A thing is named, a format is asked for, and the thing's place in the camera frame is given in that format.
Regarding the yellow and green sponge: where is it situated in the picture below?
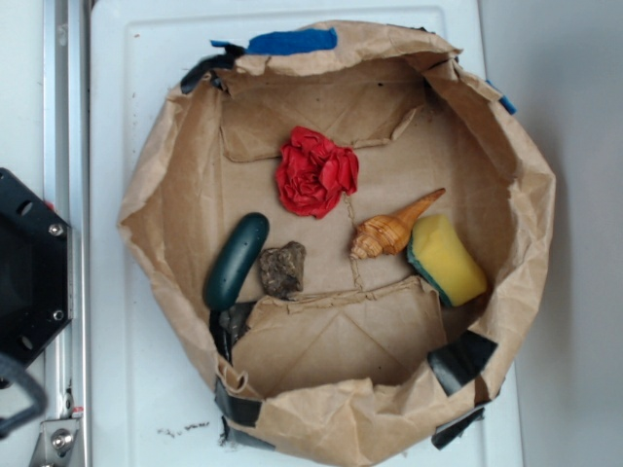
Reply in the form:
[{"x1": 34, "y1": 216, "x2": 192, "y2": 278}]
[{"x1": 406, "y1": 214, "x2": 488, "y2": 307}]

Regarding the brown paper bag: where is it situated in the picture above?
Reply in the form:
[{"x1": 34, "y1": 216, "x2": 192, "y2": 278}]
[{"x1": 119, "y1": 21, "x2": 556, "y2": 466}]

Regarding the grey brown rock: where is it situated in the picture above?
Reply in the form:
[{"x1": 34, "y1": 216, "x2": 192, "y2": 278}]
[{"x1": 259, "y1": 241, "x2": 307, "y2": 300}]

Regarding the red crumpled paper flower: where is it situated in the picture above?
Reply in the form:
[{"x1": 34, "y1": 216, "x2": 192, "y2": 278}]
[{"x1": 275, "y1": 126, "x2": 359, "y2": 219}]

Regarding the dark green cucumber toy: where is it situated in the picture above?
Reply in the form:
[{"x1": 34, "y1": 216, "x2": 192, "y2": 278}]
[{"x1": 203, "y1": 212, "x2": 270, "y2": 311}]

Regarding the brown spiral seashell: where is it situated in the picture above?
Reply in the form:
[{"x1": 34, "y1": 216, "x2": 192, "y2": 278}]
[{"x1": 349, "y1": 188, "x2": 446, "y2": 260}]

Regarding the blue tape strip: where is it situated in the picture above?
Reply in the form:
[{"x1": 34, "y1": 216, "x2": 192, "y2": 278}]
[{"x1": 210, "y1": 27, "x2": 338, "y2": 55}]

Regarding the blue tape piece right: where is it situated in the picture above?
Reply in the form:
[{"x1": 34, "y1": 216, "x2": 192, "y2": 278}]
[{"x1": 486, "y1": 79, "x2": 517, "y2": 116}]

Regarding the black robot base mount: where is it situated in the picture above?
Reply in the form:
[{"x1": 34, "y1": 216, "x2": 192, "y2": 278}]
[{"x1": 1, "y1": 168, "x2": 71, "y2": 367}]

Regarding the aluminium frame rail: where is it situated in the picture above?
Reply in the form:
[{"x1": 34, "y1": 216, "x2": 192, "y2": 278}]
[{"x1": 43, "y1": 1, "x2": 92, "y2": 466}]

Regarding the grey braided cable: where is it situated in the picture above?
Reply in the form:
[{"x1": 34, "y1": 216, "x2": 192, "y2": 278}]
[{"x1": 0, "y1": 352, "x2": 49, "y2": 438}]

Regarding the metal corner bracket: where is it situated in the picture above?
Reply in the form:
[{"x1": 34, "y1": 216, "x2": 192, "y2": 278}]
[{"x1": 29, "y1": 418, "x2": 82, "y2": 467}]

